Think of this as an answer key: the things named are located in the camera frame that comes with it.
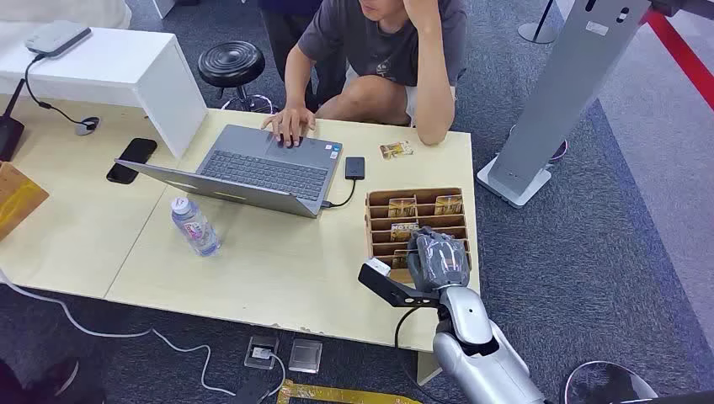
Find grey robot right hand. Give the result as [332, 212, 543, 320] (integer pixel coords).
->
[406, 227, 472, 293]

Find person's left hand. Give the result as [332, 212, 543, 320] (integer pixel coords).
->
[402, 0, 442, 21]

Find person's right hand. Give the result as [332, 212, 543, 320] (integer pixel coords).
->
[260, 105, 317, 150]

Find wooden card holder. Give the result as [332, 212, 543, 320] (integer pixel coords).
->
[365, 187, 473, 284]

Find person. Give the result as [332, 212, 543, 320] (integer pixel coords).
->
[260, 0, 470, 150]

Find grey laptop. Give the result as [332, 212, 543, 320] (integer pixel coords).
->
[115, 123, 344, 220]

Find black round stool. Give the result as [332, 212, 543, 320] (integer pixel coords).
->
[197, 40, 279, 114]

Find wooden table leg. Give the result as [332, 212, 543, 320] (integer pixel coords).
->
[416, 351, 443, 387]

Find clear plastic water bottle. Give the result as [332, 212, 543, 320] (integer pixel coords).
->
[169, 196, 222, 258]

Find grey kiosk stand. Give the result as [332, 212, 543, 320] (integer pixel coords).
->
[476, 0, 654, 210]

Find black smartphone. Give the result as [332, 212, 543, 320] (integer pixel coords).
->
[105, 136, 159, 186]

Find metal floor socket cover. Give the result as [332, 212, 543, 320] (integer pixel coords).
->
[287, 338, 324, 375]

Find yellow floor tape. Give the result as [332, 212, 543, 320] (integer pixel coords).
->
[276, 380, 424, 404]

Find white desk riser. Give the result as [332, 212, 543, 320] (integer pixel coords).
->
[0, 22, 209, 162]

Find floor socket with plug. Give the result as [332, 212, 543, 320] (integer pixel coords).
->
[242, 333, 280, 371]

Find grey flat device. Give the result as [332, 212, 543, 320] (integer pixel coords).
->
[24, 19, 93, 60]

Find red barrier belt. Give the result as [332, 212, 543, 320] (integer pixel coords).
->
[640, 8, 714, 113]

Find black stand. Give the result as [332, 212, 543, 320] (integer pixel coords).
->
[0, 77, 27, 163]

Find brown cardboard box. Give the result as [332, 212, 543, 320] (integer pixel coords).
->
[0, 161, 51, 242]

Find black shoe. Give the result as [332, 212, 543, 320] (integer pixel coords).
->
[0, 356, 108, 404]

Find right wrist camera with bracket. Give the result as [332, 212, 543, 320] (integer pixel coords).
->
[358, 257, 443, 309]

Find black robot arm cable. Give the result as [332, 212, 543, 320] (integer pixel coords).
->
[393, 306, 443, 394]

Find black drive cable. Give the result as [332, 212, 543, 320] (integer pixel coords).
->
[320, 178, 358, 210]

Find stanchion post with round base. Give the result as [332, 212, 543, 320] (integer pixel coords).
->
[517, 0, 559, 45]

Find black cable with grey plug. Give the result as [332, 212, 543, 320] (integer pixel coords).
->
[23, 53, 102, 137]

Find chrome ring stool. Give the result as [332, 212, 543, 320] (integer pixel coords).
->
[562, 360, 660, 404]

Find white floor cable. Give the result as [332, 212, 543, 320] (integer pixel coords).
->
[0, 269, 287, 399]

